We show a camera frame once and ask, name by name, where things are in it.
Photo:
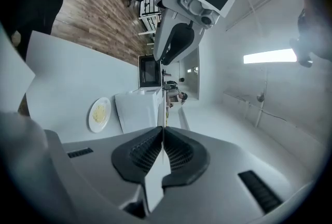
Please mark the white plate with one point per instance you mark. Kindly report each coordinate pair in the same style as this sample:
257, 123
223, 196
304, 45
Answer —
102, 128

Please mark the white shelf rack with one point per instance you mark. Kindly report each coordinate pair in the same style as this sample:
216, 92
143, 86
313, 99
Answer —
149, 18

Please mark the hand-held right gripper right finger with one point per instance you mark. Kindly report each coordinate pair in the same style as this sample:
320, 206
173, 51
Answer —
228, 166

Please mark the ceiling light panel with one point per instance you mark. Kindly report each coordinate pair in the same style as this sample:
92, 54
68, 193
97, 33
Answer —
269, 56

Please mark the pale yellow noodles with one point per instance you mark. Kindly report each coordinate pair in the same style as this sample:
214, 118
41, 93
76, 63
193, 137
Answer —
99, 114

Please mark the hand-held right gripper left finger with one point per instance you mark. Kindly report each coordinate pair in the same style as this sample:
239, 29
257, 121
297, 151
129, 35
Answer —
98, 166

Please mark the white microwave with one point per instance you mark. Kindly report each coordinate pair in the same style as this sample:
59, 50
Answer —
135, 111

